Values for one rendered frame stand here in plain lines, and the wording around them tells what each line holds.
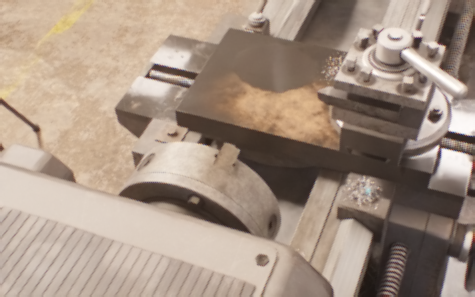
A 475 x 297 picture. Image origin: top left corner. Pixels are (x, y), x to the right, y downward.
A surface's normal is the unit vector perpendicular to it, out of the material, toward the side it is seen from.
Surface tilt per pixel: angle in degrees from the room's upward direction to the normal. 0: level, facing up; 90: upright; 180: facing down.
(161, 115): 0
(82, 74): 0
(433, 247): 90
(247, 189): 42
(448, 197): 90
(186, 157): 6
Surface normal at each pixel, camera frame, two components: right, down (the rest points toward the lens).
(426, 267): -0.36, 0.69
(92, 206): -0.03, -0.69
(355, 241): 0.52, -0.42
